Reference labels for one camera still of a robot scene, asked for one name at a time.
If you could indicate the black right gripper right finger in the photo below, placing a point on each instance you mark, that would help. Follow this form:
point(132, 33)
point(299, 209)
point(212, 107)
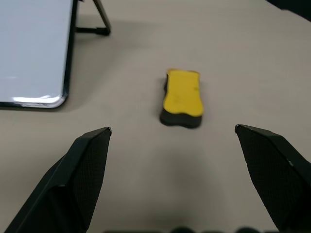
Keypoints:
point(274, 174)

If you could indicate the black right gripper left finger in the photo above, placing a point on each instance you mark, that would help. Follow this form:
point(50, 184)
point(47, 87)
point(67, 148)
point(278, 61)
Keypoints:
point(70, 179)

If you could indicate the yellow and black eraser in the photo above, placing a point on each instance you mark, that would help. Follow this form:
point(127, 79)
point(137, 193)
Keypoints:
point(183, 94)

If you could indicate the black-framed whiteboard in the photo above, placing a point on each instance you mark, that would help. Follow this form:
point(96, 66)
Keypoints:
point(31, 48)

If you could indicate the black whiteboard stand leg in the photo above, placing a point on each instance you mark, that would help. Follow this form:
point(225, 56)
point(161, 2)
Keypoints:
point(100, 23)

